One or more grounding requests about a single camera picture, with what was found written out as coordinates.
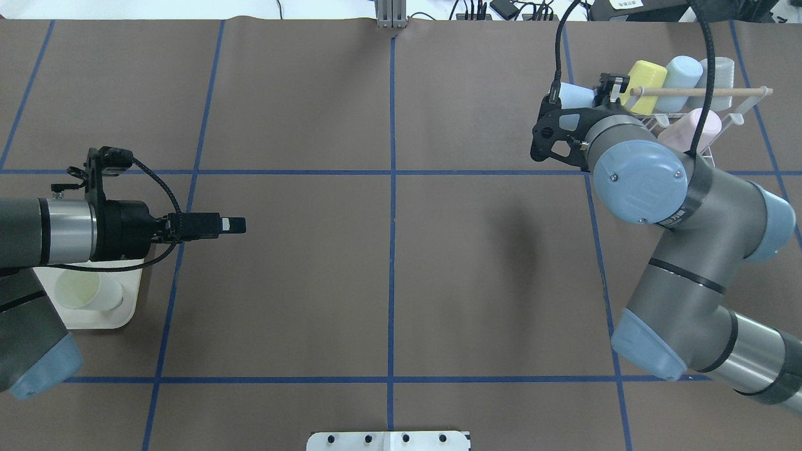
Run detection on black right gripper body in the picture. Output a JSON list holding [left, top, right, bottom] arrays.
[[593, 73, 630, 108]]

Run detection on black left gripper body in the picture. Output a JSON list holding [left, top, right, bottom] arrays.
[[94, 200, 223, 262]]

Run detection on yellow plastic cup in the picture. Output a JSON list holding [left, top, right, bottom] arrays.
[[620, 60, 667, 115]]

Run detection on light blue plastic cup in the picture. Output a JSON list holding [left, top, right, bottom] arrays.
[[655, 55, 704, 113]]

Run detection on cream plastic cup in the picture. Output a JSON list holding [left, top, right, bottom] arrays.
[[55, 269, 123, 311]]

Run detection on pink plastic cup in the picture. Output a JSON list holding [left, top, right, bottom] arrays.
[[658, 108, 722, 152]]

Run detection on grey plastic cup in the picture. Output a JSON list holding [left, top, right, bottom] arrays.
[[685, 56, 734, 113]]

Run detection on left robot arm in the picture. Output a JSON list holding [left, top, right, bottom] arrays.
[[1, 198, 246, 400]]

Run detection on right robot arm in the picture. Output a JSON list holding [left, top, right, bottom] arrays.
[[576, 101, 800, 415]]

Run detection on cream plastic tray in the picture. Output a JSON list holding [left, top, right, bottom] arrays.
[[20, 241, 144, 330]]

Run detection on black braided right cable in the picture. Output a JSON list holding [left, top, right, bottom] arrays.
[[550, 0, 718, 157]]

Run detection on black braided cable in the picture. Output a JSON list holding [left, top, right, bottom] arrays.
[[44, 150, 185, 272], [550, 0, 718, 157]]

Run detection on white wire cup rack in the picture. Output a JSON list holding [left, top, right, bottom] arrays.
[[630, 84, 774, 165]]

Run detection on black braided left cable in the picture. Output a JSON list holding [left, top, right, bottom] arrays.
[[44, 150, 185, 272]]

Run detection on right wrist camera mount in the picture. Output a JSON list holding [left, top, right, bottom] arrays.
[[530, 95, 625, 172]]

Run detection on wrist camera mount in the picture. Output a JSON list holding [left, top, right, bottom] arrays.
[[51, 146, 133, 207], [530, 95, 625, 172]]

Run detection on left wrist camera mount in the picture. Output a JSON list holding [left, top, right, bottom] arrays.
[[51, 146, 133, 207]]

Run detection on aluminium frame post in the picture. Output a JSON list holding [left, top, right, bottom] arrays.
[[373, 0, 409, 29]]

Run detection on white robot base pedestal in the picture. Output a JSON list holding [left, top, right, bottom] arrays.
[[306, 430, 472, 450]]

